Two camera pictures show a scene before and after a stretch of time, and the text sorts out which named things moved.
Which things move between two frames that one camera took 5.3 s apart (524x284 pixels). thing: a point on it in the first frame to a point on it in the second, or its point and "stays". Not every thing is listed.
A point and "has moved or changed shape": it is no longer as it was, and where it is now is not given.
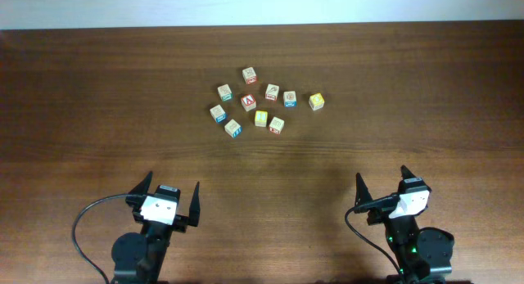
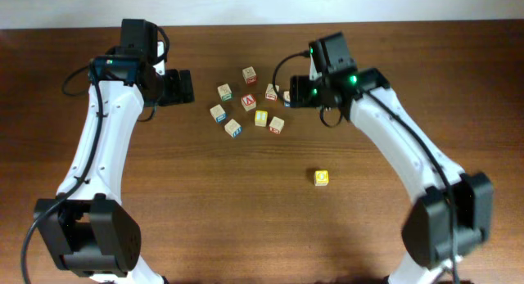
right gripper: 362,193 to 298,93
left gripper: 180,222 to 174,95
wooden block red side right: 272,92 stays
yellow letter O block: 316,101 has moved or changed shape
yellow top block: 260,118 stays
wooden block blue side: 290,99 stays
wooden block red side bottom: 276,125 stays
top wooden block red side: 250,75 stays
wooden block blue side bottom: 232,128 stays
